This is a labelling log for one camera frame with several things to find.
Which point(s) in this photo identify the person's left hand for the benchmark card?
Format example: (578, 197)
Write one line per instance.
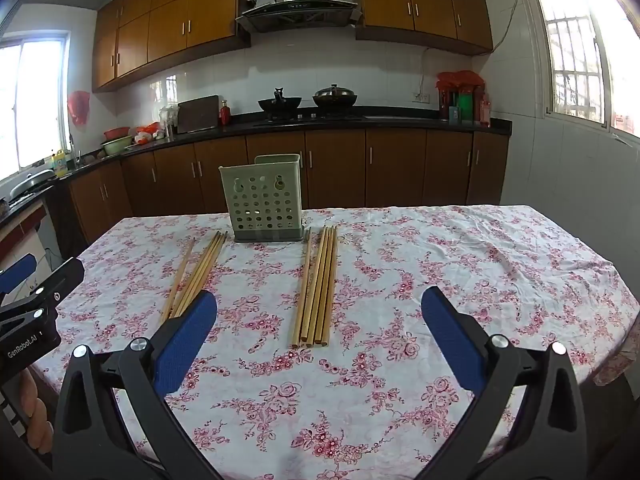
(37, 415)

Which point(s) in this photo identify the red basin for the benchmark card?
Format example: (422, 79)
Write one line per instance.
(117, 133)

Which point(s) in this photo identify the barred window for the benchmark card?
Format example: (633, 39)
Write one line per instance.
(580, 50)

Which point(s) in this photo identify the grey pan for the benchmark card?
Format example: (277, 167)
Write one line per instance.
(31, 180)

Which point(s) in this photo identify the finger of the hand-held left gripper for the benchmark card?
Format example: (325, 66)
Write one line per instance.
(62, 277)
(17, 272)

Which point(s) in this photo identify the red and white bags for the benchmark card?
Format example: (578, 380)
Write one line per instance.
(149, 132)

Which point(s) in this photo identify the dark cutting board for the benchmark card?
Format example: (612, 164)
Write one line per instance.
(198, 114)

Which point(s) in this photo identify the wall socket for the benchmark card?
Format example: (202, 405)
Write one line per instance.
(422, 96)

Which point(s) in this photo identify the wooden wall cabinets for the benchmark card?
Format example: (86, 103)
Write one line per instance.
(170, 25)

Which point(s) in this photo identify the green basin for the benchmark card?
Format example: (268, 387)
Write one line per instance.
(116, 146)

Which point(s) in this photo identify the sliding window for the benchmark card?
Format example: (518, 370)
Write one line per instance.
(35, 100)

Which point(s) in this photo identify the chopsticks standing in holder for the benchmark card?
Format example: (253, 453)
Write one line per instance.
(425, 5)

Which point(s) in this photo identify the dark wok with lid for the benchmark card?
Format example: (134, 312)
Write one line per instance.
(335, 97)

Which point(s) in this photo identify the red bag over condiments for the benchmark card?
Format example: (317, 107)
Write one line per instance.
(460, 80)

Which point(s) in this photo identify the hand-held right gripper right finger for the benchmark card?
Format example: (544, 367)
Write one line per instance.
(450, 340)

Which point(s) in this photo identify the green perforated utensil holder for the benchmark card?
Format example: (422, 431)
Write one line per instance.
(260, 200)

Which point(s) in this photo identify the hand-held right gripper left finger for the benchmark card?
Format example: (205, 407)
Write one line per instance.
(186, 340)

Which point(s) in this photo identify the hanging red plastic bag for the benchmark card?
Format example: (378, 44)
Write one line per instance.
(79, 107)

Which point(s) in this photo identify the kitchen faucet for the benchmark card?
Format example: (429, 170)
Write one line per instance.
(75, 152)

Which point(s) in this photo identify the black kitchen countertop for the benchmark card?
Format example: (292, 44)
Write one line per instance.
(400, 122)

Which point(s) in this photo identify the yellow detergent bottle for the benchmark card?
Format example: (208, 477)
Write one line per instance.
(59, 164)

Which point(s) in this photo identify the red floral tablecloth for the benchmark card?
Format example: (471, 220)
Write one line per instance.
(400, 260)

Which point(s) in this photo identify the wooden base cabinets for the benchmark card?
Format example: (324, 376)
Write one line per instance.
(395, 165)

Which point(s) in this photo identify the gas hob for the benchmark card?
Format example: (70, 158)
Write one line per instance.
(307, 118)

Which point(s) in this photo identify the red bottle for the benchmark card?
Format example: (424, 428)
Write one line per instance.
(225, 114)

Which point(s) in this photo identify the green condiment box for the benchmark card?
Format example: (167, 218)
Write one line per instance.
(465, 107)

